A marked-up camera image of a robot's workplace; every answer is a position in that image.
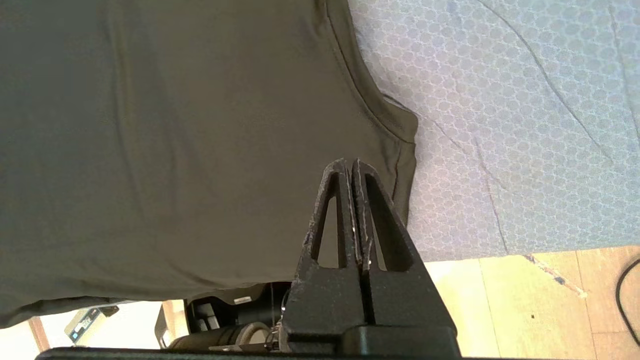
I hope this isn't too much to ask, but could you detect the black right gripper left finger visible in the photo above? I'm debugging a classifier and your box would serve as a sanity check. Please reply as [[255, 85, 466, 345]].
[[280, 159, 367, 352]]

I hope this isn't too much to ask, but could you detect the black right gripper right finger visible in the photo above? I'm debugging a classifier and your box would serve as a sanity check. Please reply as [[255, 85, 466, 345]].
[[351, 159, 461, 357]]

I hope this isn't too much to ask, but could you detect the black moon print T-shirt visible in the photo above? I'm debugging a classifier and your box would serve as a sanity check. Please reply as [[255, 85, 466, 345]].
[[0, 0, 420, 330]]

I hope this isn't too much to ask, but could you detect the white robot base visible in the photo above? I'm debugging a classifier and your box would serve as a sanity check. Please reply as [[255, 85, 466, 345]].
[[155, 282, 292, 351]]

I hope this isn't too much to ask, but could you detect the blue bed sheet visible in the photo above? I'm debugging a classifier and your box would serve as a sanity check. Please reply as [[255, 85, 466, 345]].
[[347, 0, 640, 263]]

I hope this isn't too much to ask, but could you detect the small grey labelled device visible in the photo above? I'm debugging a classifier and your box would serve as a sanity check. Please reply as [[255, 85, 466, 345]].
[[64, 305, 121, 346]]

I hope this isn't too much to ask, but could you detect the black floor cable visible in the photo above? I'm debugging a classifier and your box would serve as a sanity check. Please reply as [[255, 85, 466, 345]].
[[616, 257, 640, 347]]

